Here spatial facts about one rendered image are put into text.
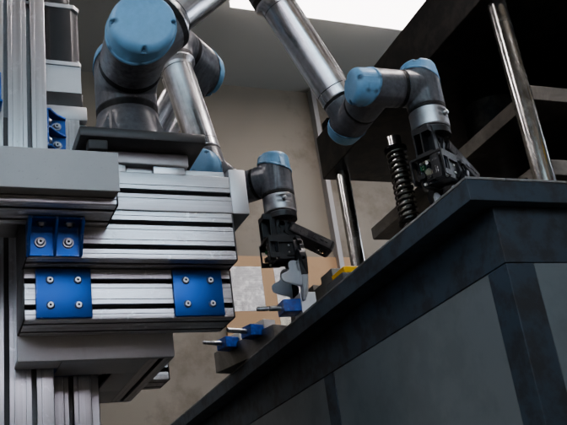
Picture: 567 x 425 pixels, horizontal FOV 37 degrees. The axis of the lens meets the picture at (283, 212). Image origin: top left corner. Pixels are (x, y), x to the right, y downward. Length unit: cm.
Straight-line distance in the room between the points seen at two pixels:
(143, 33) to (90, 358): 57
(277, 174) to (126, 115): 49
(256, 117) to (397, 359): 456
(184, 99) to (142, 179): 51
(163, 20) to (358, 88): 39
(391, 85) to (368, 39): 419
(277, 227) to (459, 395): 69
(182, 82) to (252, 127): 396
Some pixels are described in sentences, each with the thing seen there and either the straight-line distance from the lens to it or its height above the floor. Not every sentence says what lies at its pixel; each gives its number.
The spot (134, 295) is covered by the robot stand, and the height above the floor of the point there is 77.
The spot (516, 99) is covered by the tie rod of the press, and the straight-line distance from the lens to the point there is 256.
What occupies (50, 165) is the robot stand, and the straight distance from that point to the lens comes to 135.
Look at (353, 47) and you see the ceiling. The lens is 589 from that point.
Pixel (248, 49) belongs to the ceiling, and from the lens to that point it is 573.
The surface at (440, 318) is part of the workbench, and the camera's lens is 143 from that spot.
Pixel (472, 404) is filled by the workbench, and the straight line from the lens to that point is 137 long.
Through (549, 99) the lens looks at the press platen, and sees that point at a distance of 270.
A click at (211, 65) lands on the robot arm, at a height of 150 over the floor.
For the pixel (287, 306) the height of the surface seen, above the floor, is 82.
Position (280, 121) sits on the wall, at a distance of 607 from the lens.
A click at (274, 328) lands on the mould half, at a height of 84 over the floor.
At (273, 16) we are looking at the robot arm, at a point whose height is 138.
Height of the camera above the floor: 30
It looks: 23 degrees up
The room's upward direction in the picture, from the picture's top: 8 degrees counter-clockwise
